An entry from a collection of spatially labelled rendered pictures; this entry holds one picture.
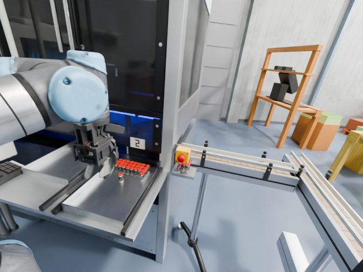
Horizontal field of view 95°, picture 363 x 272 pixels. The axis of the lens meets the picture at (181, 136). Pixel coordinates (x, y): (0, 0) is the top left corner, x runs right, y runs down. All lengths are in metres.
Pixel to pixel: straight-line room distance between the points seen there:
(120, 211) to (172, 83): 0.57
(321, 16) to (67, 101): 5.59
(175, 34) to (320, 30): 5.10
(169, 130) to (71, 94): 0.62
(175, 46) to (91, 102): 0.55
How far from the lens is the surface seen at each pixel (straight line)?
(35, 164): 1.14
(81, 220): 0.78
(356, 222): 1.03
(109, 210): 0.78
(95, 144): 0.49
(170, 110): 0.79
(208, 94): 4.50
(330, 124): 4.35
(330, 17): 5.82
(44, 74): 0.29
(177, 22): 0.77
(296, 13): 5.32
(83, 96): 0.26
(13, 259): 0.60
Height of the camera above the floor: 1.45
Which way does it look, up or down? 25 degrees down
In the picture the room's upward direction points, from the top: 6 degrees clockwise
